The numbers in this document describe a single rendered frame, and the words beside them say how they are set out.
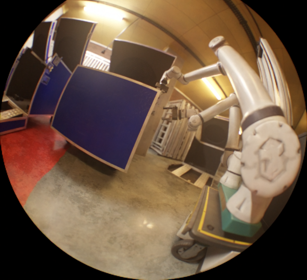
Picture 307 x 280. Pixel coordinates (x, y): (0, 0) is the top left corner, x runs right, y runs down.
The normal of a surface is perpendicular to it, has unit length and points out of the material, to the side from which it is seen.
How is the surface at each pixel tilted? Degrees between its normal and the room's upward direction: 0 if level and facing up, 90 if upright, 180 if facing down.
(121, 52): 142
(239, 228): 90
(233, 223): 90
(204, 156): 90
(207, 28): 180
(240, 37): 180
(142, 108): 90
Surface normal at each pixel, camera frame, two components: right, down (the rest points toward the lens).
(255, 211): -0.35, -0.60
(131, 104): 0.10, -0.03
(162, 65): -0.25, 0.71
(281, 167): -0.83, -0.23
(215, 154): -0.59, -0.30
